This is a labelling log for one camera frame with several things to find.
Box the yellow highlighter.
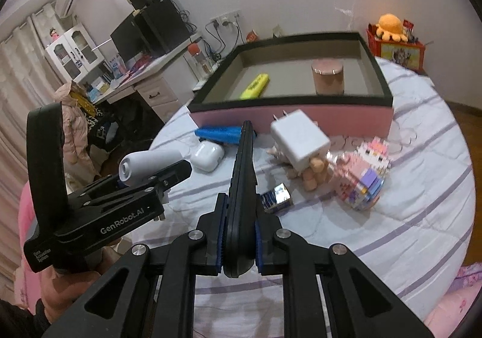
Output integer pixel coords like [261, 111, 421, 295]
[240, 74, 271, 100]

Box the black oval case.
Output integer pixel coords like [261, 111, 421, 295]
[222, 120, 258, 278]

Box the pink building block figure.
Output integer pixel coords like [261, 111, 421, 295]
[331, 138, 389, 213]

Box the beige curtain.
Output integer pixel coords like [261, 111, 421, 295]
[0, 3, 57, 128]

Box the rose gold candle jar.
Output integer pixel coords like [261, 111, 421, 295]
[311, 61, 345, 95]

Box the clear plastic wrap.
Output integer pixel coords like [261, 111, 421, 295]
[335, 0, 362, 23]

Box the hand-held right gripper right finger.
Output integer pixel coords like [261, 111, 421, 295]
[255, 213, 433, 338]

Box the person's left hand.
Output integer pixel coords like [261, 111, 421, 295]
[41, 248, 125, 324]

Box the stack of black speakers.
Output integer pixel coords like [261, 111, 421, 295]
[124, 0, 192, 56]

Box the white earbuds case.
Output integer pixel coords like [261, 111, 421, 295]
[191, 140, 225, 172]

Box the red printed storage box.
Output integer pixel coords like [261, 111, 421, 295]
[367, 24, 426, 73]

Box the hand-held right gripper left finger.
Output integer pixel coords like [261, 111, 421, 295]
[41, 193, 228, 338]

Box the black computer monitor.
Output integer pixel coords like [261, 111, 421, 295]
[110, 14, 151, 64]

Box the blue plastic comb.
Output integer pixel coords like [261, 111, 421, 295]
[195, 125, 257, 145]

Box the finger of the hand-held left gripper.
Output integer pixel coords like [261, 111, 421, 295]
[81, 159, 192, 207]
[67, 173, 123, 199]

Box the white glass door cabinet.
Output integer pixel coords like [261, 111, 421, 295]
[44, 24, 105, 83]

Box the pink padded jacket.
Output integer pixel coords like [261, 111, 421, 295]
[53, 82, 99, 178]

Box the black chair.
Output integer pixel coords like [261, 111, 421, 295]
[87, 97, 159, 158]

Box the small shiny blue packet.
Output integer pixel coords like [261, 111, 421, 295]
[261, 184, 294, 214]

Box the pink printed bedding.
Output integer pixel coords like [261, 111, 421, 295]
[424, 263, 482, 338]

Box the white square charger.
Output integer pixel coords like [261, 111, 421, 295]
[270, 109, 331, 170]

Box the white wall socket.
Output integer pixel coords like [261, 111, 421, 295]
[209, 11, 242, 26]

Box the doll figurine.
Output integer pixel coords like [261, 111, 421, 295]
[265, 146, 334, 193]

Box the white cylindrical plug adapter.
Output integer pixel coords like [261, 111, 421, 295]
[118, 148, 186, 187]

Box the person's left forearm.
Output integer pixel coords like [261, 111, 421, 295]
[0, 298, 51, 338]

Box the pink box with dark rim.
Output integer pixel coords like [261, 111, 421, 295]
[187, 31, 394, 139]

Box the orange cap bottle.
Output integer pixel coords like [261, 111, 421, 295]
[188, 42, 209, 79]

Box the orange octopus plush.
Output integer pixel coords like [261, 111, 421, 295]
[374, 14, 407, 41]

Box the white desk with drawers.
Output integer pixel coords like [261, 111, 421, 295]
[86, 33, 204, 124]

